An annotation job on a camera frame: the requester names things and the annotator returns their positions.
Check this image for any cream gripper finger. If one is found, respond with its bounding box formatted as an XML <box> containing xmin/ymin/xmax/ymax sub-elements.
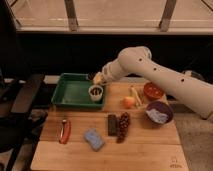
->
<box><xmin>92</xmin><ymin>72</ymin><xmax>104</xmax><ymax>85</ymax></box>

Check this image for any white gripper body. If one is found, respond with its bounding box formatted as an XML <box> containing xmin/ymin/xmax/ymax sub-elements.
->
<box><xmin>102</xmin><ymin>61</ymin><xmax>120</xmax><ymax>82</ymax></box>

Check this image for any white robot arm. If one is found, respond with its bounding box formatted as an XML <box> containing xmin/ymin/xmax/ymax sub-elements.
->
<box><xmin>93</xmin><ymin>46</ymin><xmax>213</xmax><ymax>119</ymax></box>

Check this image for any green plastic tray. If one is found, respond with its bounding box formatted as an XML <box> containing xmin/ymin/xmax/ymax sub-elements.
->
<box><xmin>51</xmin><ymin>73</ymin><xmax>105</xmax><ymax>110</ymax></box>

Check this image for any white cup with contents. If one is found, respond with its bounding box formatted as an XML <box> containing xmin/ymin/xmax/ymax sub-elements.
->
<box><xmin>88</xmin><ymin>85</ymin><xmax>103</xmax><ymax>102</ymax></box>

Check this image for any yellow banana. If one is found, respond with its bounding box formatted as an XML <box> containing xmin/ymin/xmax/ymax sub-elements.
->
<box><xmin>130</xmin><ymin>86</ymin><xmax>142</xmax><ymax>107</ymax></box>

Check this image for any orange apple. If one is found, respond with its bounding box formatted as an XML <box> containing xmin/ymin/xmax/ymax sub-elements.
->
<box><xmin>123</xmin><ymin>96</ymin><xmax>136</xmax><ymax>109</ymax></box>

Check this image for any red bowl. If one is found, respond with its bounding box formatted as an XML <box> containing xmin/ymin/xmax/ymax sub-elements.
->
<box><xmin>143</xmin><ymin>82</ymin><xmax>164</xmax><ymax>101</ymax></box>

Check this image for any dark rectangular block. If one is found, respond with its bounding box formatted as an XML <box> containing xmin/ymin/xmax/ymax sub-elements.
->
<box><xmin>108</xmin><ymin>115</ymin><xmax>117</xmax><ymax>136</ymax></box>

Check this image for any bunch of dark grapes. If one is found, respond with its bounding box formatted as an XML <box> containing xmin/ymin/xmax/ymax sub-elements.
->
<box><xmin>116</xmin><ymin>112</ymin><xmax>131</xmax><ymax>143</ymax></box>

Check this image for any purple bowl with cloth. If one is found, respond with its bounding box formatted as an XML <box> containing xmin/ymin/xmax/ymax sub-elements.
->
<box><xmin>145</xmin><ymin>101</ymin><xmax>173</xmax><ymax>125</ymax></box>

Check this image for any red orange peeler tool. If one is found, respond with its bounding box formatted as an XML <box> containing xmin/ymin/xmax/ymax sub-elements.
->
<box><xmin>59</xmin><ymin>119</ymin><xmax>71</xmax><ymax>144</ymax></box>

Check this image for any wooden cutting board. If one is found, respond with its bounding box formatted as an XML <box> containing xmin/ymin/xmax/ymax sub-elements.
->
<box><xmin>31</xmin><ymin>82</ymin><xmax>189</xmax><ymax>171</ymax></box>

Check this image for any blue sponge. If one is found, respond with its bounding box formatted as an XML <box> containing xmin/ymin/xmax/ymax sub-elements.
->
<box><xmin>84</xmin><ymin>129</ymin><xmax>105</xmax><ymax>151</ymax></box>

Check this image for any round grey device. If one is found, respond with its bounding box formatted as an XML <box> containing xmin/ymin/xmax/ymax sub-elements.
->
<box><xmin>183</xmin><ymin>70</ymin><xmax>205</xmax><ymax>81</ymax></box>

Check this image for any black office chair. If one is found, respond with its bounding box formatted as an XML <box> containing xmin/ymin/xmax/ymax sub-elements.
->
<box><xmin>0</xmin><ymin>74</ymin><xmax>47</xmax><ymax>171</ymax></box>

